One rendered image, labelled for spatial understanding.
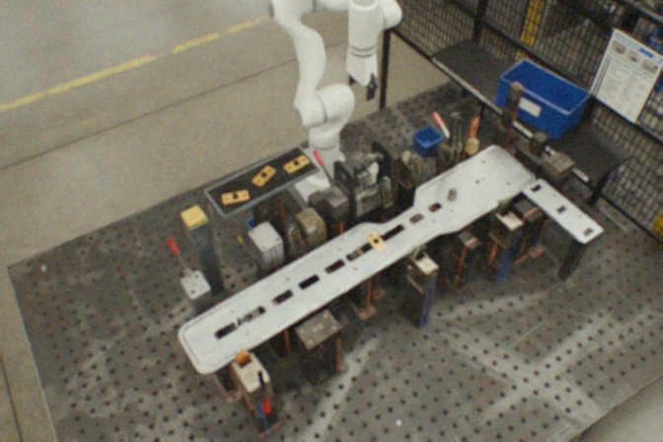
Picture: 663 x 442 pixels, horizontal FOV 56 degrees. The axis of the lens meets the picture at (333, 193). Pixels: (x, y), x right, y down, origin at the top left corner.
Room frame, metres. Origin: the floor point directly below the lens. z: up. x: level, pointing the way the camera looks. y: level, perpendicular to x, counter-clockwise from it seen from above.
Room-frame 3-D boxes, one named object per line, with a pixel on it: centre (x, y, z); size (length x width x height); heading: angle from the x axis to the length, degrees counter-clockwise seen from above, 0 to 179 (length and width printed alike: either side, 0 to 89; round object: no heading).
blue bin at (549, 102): (1.83, -0.82, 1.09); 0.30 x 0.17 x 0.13; 44
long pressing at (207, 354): (1.20, -0.13, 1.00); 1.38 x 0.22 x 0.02; 124
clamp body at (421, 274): (1.11, -0.29, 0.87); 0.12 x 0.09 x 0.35; 34
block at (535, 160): (1.62, -0.76, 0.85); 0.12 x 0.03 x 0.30; 34
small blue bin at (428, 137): (1.94, -0.42, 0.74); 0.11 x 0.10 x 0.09; 124
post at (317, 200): (1.35, 0.06, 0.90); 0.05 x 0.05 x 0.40; 34
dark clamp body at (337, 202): (1.37, -0.01, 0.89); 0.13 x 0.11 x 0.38; 34
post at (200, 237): (1.23, 0.45, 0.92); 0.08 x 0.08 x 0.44; 34
